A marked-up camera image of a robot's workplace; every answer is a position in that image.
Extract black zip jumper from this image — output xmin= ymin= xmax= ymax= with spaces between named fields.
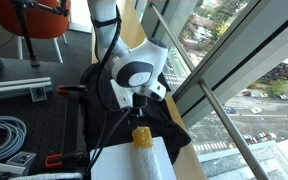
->
xmin=80 ymin=63 xmax=192 ymax=166

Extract long aluminium extrusion rail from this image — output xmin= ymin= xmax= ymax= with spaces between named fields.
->
xmin=0 ymin=77 xmax=53 ymax=101

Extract grey corner bracket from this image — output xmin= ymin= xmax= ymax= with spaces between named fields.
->
xmin=29 ymin=85 xmax=48 ymax=103
xmin=6 ymin=150 xmax=38 ymax=168

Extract orange chair white legs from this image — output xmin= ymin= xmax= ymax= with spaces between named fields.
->
xmin=0 ymin=0 xmax=72 ymax=64

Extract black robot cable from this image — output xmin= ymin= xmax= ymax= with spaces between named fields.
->
xmin=83 ymin=4 xmax=133 ymax=178

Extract grey coiled cable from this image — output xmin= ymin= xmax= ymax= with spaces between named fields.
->
xmin=0 ymin=115 xmax=28 ymax=163

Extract grey window frame beam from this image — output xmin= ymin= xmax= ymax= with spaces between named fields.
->
xmin=172 ymin=0 xmax=288 ymax=129

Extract black perforated breadboard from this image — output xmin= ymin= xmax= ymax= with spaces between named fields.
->
xmin=0 ymin=89 xmax=85 ymax=176

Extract white foam board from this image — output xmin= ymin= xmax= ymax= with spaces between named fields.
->
xmin=89 ymin=136 xmax=178 ymax=180

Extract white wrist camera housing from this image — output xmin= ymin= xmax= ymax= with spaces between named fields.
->
xmin=140 ymin=81 xmax=168 ymax=102

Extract white braided hose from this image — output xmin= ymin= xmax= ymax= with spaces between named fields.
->
xmin=0 ymin=171 xmax=84 ymax=180

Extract steel window handrail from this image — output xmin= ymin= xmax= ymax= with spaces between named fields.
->
xmin=148 ymin=2 xmax=272 ymax=180

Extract white roll with yellow tape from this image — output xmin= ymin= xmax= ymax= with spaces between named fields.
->
xmin=131 ymin=125 xmax=163 ymax=180

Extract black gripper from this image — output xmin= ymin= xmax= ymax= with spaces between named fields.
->
xmin=130 ymin=93 xmax=150 ymax=117

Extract short aluminium extrusion rail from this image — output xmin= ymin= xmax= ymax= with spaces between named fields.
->
xmin=0 ymin=159 xmax=28 ymax=176

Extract orange black clamp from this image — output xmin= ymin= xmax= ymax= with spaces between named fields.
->
xmin=44 ymin=151 xmax=85 ymax=169
xmin=57 ymin=84 xmax=88 ymax=96

